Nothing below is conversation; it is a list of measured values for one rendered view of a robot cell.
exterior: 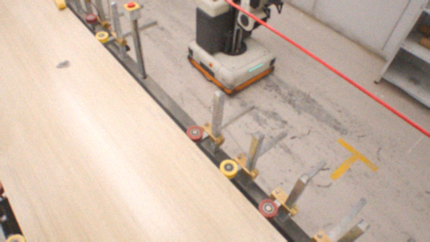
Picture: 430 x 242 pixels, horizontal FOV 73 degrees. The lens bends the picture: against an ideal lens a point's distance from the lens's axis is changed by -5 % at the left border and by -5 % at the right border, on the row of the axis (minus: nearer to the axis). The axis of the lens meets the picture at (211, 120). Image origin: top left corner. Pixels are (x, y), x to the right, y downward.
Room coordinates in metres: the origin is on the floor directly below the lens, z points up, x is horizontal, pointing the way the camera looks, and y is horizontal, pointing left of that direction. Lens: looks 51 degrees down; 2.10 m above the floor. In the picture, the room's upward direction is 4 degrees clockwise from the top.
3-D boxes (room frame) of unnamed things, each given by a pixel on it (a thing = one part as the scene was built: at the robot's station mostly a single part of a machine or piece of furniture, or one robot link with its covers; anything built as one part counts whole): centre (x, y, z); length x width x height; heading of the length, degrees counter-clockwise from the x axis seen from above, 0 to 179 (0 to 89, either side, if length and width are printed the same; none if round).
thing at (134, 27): (1.48, 0.47, 0.93); 0.05 x 0.05 x 0.45; 42
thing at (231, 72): (2.41, -0.16, 0.16); 0.67 x 0.64 x 0.25; 42
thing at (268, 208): (0.52, -0.26, 0.85); 0.08 x 0.08 x 0.11
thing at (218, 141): (0.95, -0.01, 0.82); 0.14 x 0.06 x 0.05; 42
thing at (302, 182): (0.56, -0.37, 0.87); 0.04 x 0.04 x 0.48; 42
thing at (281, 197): (0.58, -0.35, 0.84); 0.14 x 0.06 x 0.05; 42
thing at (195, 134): (0.89, 0.08, 0.85); 0.08 x 0.08 x 0.11
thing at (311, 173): (0.65, -0.41, 0.84); 0.43 x 0.03 x 0.04; 132
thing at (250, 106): (1.02, -0.07, 0.82); 0.43 x 0.03 x 0.04; 132
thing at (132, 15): (1.48, 0.47, 1.18); 0.07 x 0.07 x 0.08; 42
